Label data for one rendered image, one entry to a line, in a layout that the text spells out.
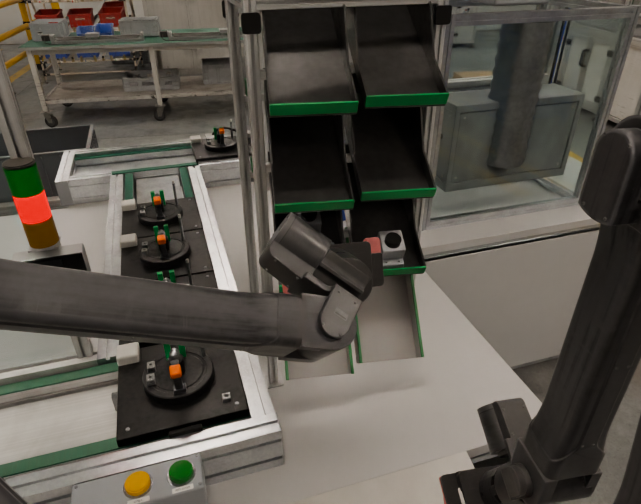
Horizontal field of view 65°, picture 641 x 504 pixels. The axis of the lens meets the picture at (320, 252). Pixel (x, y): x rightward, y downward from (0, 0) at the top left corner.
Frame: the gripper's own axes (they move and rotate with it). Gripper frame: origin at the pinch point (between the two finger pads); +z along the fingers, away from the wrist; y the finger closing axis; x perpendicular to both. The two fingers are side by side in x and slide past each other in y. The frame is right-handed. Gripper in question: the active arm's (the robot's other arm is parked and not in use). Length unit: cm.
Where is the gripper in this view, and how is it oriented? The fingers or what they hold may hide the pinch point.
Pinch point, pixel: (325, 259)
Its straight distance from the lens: 76.8
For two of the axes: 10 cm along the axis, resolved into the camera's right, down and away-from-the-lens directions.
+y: -9.9, 0.9, -1.1
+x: 0.8, 9.9, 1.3
